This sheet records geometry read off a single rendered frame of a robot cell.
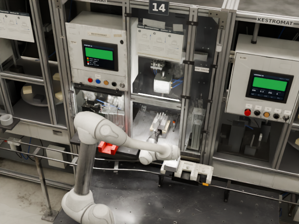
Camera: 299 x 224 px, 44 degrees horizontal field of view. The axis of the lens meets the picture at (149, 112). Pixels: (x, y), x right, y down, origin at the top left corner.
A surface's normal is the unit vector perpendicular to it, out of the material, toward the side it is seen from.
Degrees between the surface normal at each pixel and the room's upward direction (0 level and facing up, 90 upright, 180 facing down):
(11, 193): 0
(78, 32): 90
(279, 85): 90
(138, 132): 0
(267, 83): 90
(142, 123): 0
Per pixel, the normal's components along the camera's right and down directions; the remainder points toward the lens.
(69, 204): -0.61, 0.12
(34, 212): 0.02, -0.80
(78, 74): -0.27, 0.58
